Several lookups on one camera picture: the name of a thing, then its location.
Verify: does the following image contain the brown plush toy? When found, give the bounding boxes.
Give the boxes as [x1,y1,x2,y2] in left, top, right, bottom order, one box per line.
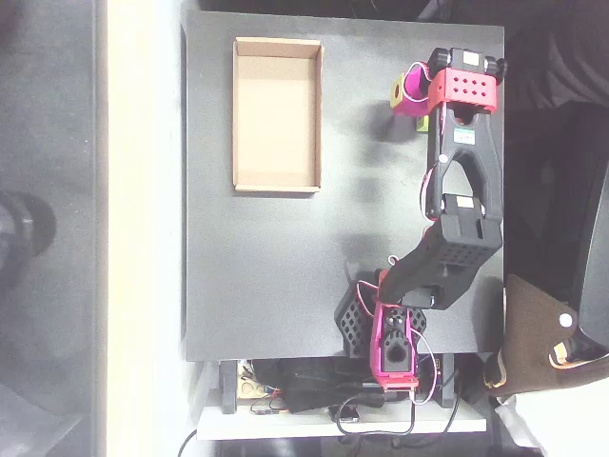
[482,273,609,400]

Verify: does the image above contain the black power cable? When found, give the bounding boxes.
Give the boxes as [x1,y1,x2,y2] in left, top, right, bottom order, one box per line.
[177,427,199,457]

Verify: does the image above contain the black looped usb cable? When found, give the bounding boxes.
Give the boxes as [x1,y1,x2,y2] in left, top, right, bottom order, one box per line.
[332,375,463,437]

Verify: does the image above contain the white shelf board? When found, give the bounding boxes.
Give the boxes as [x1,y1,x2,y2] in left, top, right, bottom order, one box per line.
[196,393,489,442]

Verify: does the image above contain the black table clamp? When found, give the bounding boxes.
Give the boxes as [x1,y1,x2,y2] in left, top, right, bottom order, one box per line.
[434,352,458,409]
[218,360,240,416]

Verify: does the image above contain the shallow cardboard box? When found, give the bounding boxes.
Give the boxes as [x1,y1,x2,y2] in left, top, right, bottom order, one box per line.
[231,36,325,194]

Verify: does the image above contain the grey fabric garment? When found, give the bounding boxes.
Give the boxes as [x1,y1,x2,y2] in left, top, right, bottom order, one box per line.
[508,0,609,115]

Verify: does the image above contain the beige electronics board with wires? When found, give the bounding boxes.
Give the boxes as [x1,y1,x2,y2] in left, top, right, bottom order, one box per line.
[236,360,286,416]

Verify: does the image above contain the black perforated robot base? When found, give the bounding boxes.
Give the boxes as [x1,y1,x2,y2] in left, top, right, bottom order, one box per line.
[334,269,428,359]

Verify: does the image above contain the black fabric pouch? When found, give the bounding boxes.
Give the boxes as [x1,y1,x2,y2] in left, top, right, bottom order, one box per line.
[251,357,384,414]

